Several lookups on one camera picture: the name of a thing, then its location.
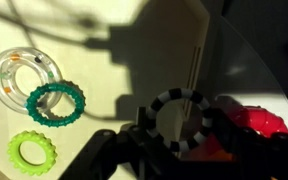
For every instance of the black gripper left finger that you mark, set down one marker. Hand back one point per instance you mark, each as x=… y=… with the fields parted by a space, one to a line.
x=105 y=150

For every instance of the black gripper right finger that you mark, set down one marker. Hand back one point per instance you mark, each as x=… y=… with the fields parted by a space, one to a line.
x=256 y=157

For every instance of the light wooden tray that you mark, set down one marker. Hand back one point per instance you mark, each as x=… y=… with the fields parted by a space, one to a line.
x=121 y=53

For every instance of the white round pedestal table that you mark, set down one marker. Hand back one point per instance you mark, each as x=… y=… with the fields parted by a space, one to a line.
x=237 y=74

